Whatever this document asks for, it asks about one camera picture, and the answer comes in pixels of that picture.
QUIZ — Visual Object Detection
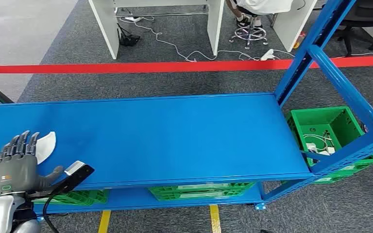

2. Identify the black office chair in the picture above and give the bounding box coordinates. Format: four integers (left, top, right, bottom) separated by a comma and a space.
333, 0, 373, 57

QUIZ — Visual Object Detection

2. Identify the white curved plastic part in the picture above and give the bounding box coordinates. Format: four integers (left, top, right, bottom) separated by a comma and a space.
0, 131, 57, 198

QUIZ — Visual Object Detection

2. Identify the person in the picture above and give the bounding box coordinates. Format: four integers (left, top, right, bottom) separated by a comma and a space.
226, 0, 295, 28

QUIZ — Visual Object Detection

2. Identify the small black bag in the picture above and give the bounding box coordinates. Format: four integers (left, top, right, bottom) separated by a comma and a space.
118, 24, 141, 47

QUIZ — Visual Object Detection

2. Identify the red barrier belt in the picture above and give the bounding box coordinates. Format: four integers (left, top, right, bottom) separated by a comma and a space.
0, 55, 373, 75

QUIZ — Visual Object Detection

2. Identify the green plastic crate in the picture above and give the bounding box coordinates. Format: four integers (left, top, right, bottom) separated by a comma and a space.
0, 189, 110, 206
148, 182, 256, 195
286, 106, 373, 184
153, 189, 250, 202

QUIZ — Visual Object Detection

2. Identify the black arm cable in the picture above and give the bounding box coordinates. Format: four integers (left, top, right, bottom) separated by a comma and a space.
42, 193, 62, 233

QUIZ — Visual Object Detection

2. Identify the chrome stool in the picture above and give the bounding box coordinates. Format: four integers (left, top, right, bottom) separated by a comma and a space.
229, 14, 269, 50

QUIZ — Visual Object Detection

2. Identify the long white floor cable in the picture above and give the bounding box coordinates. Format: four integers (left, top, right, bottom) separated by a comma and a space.
119, 16, 261, 63

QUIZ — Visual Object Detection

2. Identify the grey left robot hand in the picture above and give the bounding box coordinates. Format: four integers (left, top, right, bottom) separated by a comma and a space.
0, 130, 66, 196

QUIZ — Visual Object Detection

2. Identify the blue metal shelf rack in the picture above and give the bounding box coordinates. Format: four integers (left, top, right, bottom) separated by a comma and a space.
0, 0, 373, 216

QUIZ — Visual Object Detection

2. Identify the white cables and adapter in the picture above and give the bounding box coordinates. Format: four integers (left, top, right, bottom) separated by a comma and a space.
303, 129, 336, 157

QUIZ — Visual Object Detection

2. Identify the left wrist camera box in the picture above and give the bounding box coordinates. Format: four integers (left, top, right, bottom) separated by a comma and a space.
50, 161, 95, 195

